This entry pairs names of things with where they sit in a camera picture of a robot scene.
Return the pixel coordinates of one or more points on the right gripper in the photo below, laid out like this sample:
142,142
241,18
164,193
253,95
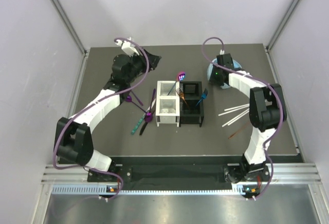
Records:
215,68

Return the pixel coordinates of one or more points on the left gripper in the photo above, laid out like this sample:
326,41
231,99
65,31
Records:
135,55

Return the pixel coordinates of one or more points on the light blue headphones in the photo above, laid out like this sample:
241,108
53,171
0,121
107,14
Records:
218,76

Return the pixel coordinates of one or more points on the blue fork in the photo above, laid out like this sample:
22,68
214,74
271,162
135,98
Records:
203,97

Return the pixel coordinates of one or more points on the rainbow spoon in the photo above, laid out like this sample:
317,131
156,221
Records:
180,76

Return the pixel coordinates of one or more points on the copper fork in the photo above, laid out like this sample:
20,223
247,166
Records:
182,96

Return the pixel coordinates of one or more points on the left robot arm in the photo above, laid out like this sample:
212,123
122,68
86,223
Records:
73,139

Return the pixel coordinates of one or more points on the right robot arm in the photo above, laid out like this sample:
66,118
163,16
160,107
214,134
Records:
267,112

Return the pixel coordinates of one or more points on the white chopstick upper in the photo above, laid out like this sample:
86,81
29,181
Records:
237,107

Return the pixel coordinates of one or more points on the white chopstick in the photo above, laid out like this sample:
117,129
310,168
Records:
237,107
235,118
233,110

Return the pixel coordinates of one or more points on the white utensil container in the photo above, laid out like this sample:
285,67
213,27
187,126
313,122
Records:
167,103

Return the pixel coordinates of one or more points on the white chopstick middle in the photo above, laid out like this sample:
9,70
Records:
233,110

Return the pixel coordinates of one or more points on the purple fork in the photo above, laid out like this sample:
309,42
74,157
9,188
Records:
139,101

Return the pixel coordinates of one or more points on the black utensil container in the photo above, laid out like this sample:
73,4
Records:
191,113

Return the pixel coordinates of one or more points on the purple spoon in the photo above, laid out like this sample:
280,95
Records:
149,115
129,100

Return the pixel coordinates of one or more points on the white chopstick lower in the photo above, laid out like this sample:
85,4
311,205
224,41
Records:
235,118

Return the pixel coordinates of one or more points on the copper spoon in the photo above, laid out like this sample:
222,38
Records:
239,130

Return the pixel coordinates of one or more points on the black knife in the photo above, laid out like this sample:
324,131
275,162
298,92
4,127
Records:
145,124

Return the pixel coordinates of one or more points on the white-blade green-handle knife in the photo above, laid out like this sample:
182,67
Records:
138,124

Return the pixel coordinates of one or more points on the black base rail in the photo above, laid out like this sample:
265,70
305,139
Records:
180,172

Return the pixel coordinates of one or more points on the perforated cable duct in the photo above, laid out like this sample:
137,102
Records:
105,189

